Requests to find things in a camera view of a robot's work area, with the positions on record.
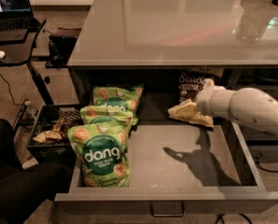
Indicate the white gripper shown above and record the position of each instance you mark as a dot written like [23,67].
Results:
[206,101]

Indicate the dark sea salt chip bag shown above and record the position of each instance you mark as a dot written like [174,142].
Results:
[190,83]

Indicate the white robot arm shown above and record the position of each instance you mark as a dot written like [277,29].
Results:
[249,107]

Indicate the rear green dang chip bag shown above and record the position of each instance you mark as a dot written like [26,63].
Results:
[124,97]

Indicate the green dang chip bag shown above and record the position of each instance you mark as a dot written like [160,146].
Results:
[106,116]
[101,148]
[124,97]

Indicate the open grey drawer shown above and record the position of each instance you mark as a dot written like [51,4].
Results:
[209,171]

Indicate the front green dang chip bag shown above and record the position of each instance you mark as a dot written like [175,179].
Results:
[101,148]

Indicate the middle green dang chip bag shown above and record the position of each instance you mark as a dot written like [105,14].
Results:
[106,116]

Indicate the snack bags in crate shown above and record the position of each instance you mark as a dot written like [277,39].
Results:
[52,136]

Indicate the black plastic crate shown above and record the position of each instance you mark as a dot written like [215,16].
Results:
[60,152]

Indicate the black laptop stand table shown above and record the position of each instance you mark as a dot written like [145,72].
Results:
[22,54]

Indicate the black laptop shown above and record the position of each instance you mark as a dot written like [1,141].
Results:
[15,19]

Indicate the person's leg in black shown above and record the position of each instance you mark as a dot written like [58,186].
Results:
[23,190]

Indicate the metal drawer handle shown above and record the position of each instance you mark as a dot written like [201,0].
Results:
[167,209]

